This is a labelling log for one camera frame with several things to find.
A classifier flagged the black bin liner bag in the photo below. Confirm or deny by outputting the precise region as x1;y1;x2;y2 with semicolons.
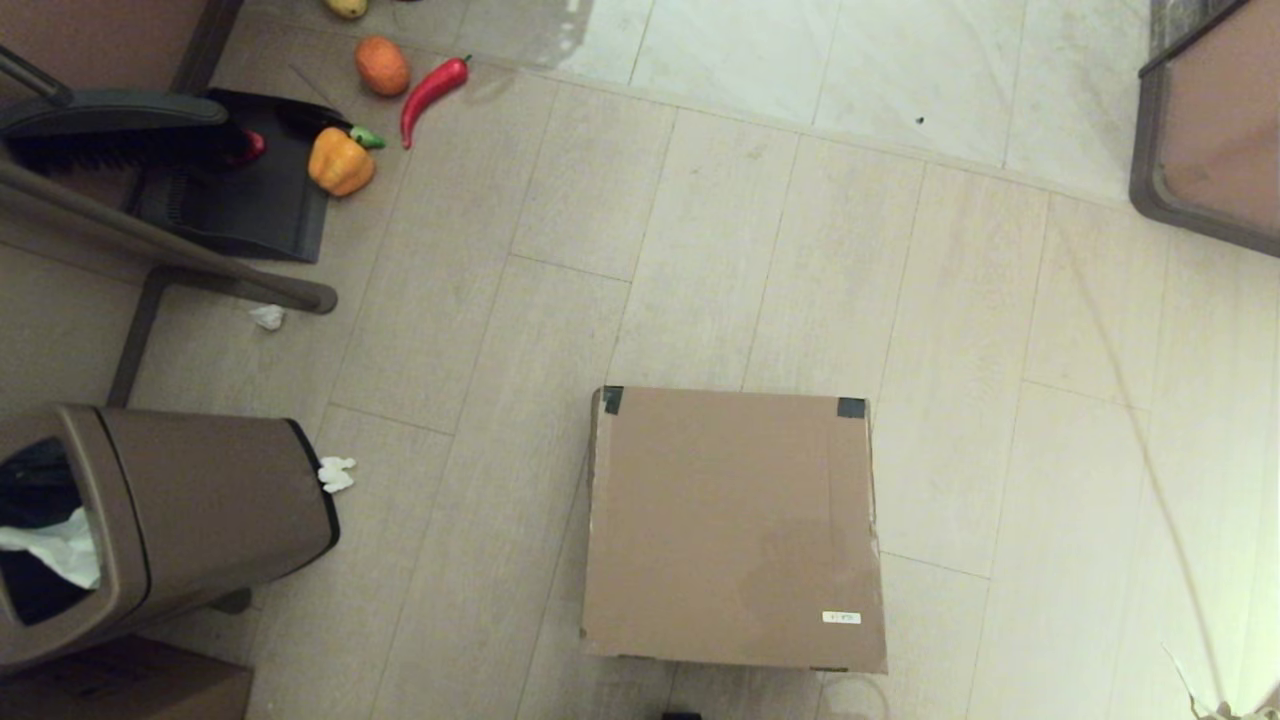
0;437;101;628

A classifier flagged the dark eggplant with green stem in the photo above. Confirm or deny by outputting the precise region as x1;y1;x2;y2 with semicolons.
275;103;387;151

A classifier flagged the dark metal furniture leg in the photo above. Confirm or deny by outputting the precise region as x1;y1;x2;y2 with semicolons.
107;265;171;408

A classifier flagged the white tissue paper wad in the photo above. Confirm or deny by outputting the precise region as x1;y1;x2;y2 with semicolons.
0;507;103;591

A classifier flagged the brown wooden cabinet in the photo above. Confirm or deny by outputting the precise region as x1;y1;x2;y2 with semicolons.
0;0;246;101

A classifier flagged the brown trash bin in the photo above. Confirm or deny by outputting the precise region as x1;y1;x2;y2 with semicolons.
0;403;341;673

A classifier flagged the grey broom with black bristles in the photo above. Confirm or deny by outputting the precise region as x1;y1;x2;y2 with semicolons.
0;45;251;176

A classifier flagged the brown table with grey frame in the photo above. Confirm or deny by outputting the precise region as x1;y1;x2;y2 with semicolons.
1128;0;1280;259

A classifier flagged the orange bell pepper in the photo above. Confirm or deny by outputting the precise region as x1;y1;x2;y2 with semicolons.
307;126;377;198

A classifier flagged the brown furniture bar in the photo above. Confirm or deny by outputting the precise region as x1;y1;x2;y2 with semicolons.
0;158;339;315

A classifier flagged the orange round fruit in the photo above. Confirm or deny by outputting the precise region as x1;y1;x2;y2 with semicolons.
354;35;412;98

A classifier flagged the black plastic dustpan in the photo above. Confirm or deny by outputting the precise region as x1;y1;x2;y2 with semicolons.
125;88;353;265

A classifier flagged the brown cardboard shoe box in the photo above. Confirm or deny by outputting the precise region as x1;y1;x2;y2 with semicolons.
580;385;889;674

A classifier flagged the red chili pepper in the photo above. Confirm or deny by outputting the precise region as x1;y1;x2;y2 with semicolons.
400;55;472;151

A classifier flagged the brown cardboard carton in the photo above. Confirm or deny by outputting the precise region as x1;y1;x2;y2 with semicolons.
0;635;254;720

